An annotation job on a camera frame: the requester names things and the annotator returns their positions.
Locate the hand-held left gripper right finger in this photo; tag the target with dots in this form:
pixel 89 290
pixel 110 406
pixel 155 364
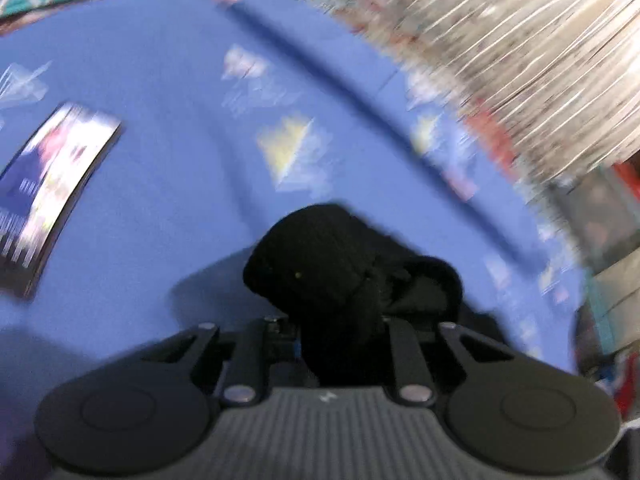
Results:
pixel 402 350

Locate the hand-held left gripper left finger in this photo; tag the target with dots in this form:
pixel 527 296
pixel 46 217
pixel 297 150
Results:
pixel 260 345

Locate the black pants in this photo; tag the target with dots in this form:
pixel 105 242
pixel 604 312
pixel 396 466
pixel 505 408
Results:
pixel 345 285

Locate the blue printed bed sheet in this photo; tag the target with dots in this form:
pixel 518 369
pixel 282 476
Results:
pixel 190 170

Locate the clear storage bin teal lid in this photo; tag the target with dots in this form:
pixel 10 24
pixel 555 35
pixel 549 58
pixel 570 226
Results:
pixel 615 305
pixel 595 210

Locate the glossy printed book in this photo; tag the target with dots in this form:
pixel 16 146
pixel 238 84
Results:
pixel 45 195

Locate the beige leaf print curtain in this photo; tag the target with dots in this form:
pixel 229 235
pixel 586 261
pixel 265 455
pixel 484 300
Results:
pixel 530 55

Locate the patchwork quilt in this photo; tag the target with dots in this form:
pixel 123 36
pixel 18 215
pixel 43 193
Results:
pixel 400 15

